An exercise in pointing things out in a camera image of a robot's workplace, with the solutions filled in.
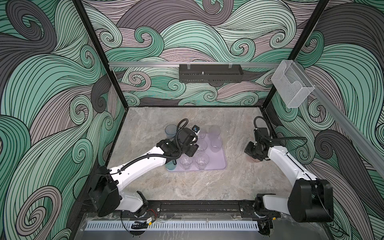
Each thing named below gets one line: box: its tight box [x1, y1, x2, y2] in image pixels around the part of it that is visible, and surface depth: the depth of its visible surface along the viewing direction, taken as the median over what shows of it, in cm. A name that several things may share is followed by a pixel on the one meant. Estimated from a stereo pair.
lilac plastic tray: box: [166, 133, 227, 172], surface depth 95 cm
